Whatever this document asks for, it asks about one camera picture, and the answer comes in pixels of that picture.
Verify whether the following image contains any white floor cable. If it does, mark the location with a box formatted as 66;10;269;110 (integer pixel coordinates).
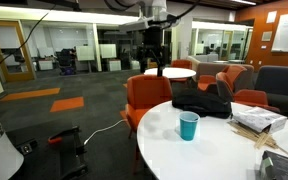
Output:
83;118;128;146

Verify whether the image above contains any grey wrist camera bar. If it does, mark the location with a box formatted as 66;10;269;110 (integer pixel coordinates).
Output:
118;15;182;33

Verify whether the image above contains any black metal cart frame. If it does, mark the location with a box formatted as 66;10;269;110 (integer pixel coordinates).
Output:
33;125;89;180

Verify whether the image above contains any bundle of wooden sticks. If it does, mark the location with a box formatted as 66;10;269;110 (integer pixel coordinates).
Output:
227;119;288;160

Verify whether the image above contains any black bag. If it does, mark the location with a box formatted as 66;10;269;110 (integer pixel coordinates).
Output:
171;88;234;120

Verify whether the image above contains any dark grey sofa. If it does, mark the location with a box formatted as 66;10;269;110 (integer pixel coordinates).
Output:
253;64;288;123

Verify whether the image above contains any small round white table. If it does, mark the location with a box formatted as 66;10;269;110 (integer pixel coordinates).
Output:
143;67;197;80

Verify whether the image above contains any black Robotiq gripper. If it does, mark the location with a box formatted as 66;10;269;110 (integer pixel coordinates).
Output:
139;25;172;78

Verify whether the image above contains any light blue plastic cup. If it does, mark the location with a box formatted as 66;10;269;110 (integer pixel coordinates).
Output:
178;111;201;142

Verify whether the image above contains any wooden framed glass door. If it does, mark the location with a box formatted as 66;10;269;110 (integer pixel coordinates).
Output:
0;20;37;83

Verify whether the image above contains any white crumpled paper bag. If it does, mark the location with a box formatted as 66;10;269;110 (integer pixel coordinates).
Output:
232;106;288;135

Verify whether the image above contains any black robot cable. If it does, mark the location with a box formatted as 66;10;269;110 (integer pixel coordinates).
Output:
0;3;58;84

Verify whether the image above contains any dark cardboard box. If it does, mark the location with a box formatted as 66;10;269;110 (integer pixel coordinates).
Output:
258;150;288;180

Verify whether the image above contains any orange and grey armchair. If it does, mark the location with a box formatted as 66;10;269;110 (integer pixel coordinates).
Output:
197;64;281;114

